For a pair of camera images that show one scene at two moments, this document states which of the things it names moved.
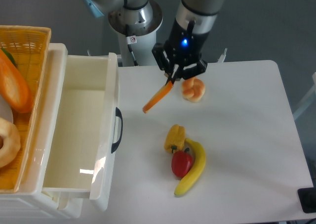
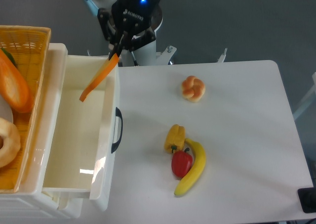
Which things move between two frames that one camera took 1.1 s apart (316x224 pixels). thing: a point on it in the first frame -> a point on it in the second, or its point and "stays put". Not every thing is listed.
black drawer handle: (114, 146) stays put
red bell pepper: (181, 162) stays put
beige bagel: (12, 142) stays put
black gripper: (184, 45) -> (133, 10)
